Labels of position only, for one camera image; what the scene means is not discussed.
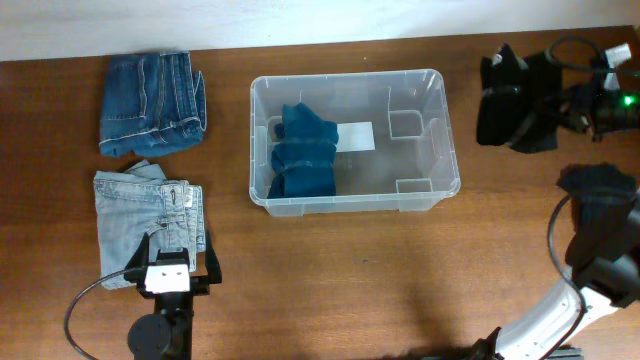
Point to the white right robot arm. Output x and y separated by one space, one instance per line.
593 232

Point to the clear plastic storage container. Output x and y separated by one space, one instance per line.
413 165

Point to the dark blue garment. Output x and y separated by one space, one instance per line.
303 159

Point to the black garment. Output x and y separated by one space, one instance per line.
512 110

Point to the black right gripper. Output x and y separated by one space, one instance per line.
583 100

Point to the dark blue folded jeans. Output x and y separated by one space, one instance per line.
154 104

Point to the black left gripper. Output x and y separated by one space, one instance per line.
200 284

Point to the white label in container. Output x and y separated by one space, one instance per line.
355 137

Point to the light blue folded jeans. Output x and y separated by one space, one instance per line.
139 201

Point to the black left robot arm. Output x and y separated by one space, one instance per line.
166 333

